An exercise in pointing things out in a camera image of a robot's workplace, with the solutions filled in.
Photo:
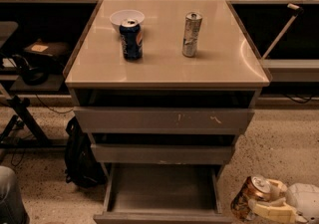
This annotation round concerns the black stand frame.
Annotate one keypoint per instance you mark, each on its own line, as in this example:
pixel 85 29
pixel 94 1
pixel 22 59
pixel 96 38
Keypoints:
pixel 22 118

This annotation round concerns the drawer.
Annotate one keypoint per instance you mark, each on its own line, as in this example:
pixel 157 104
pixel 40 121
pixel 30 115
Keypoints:
pixel 161 194
pixel 163 121
pixel 162 154

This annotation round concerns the bottom drawer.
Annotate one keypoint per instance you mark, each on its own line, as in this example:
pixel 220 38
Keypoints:
pixel 161 194

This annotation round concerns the dark box with label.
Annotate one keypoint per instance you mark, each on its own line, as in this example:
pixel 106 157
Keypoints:
pixel 58 52

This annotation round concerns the middle drawer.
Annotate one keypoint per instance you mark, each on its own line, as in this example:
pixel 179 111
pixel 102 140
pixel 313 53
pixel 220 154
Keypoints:
pixel 162 154

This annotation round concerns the grey drawer cabinet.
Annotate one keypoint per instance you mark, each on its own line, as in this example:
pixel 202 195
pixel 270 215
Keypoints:
pixel 223 74

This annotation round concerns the black headphones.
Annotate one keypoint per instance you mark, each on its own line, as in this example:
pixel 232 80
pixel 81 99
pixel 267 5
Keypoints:
pixel 31 76

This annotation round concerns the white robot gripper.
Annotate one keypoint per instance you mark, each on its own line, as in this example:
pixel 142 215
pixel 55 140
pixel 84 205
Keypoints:
pixel 301 198

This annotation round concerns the person's grey trouser leg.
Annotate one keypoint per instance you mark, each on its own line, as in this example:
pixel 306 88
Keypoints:
pixel 12 210

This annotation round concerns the orange soda can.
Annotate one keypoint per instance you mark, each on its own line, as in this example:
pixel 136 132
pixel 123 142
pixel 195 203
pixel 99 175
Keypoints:
pixel 255 187

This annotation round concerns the tall silver can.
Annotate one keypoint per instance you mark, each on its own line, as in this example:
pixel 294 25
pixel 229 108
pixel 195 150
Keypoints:
pixel 191 31

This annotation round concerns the blue Pepsi can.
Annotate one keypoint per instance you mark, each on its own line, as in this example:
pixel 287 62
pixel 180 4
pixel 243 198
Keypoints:
pixel 131 39

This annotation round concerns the top drawer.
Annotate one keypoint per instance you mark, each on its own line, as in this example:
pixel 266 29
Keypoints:
pixel 163 121

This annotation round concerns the black backpack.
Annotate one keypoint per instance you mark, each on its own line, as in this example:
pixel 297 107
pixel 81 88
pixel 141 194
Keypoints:
pixel 81 167

